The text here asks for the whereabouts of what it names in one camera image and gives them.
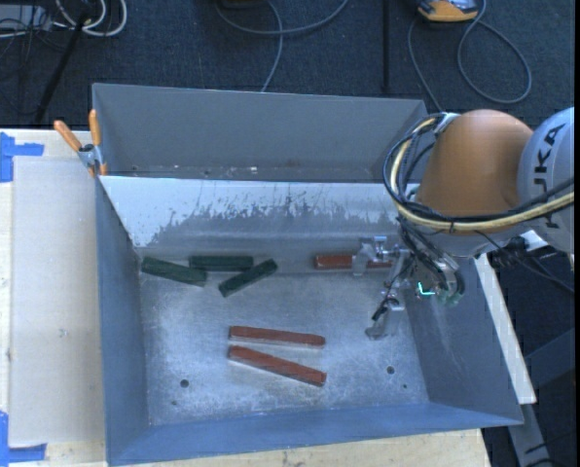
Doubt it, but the grey metal bin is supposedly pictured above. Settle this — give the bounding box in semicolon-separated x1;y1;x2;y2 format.
91;83;526;467

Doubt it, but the pale flat board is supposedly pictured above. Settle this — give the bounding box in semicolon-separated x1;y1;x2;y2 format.
7;156;107;449

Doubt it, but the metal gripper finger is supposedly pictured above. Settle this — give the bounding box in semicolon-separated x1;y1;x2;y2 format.
351;234;411;278
364;284;409;341

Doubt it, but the red-brown flat block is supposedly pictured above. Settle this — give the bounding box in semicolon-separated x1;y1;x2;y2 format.
313;253;394;271
228;325;327;350
226;345;329;388

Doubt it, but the dark green flat block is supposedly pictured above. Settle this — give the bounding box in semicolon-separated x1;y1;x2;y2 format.
217;258;279;299
140;256;208;288
188;254;255;272

